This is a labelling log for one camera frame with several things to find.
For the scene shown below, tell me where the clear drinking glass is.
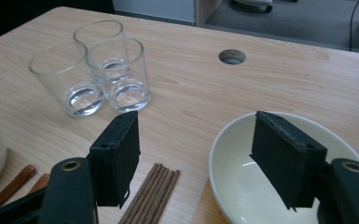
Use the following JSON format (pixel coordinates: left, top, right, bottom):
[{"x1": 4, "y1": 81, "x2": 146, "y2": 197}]
[
  {"x1": 27, "y1": 41, "x2": 106, "y2": 118},
  {"x1": 73, "y1": 19, "x2": 126, "y2": 52},
  {"x1": 86, "y1": 36, "x2": 152, "y2": 113}
]

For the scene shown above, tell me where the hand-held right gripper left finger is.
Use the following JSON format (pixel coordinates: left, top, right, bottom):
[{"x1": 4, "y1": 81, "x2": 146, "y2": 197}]
[{"x1": 88, "y1": 110, "x2": 142, "y2": 209}]

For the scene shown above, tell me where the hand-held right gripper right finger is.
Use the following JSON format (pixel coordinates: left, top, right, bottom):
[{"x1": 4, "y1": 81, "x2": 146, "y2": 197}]
[{"x1": 250, "y1": 110, "x2": 328, "y2": 213}]

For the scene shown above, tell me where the square wooden coaster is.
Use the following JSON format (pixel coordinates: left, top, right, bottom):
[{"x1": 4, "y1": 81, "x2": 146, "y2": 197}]
[{"x1": 192, "y1": 178, "x2": 231, "y2": 224}]

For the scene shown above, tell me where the black power cable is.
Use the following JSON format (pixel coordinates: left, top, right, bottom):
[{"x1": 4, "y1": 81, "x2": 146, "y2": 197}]
[{"x1": 349, "y1": 0, "x2": 359, "y2": 51}]

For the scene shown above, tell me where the dark round cable grommet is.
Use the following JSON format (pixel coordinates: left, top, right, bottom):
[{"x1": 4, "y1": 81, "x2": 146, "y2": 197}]
[{"x1": 218, "y1": 49, "x2": 247, "y2": 65}]

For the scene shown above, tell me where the dark rounded base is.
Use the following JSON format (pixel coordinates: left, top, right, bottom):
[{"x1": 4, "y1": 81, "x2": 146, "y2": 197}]
[{"x1": 229, "y1": 0, "x2": 274, "y2": 14}]

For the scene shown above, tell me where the row of brown chopsticks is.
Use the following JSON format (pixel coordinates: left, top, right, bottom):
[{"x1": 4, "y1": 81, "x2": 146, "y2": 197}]
[{"x1": 117, "y1": 161, "x2": 181, "y2": 224}]

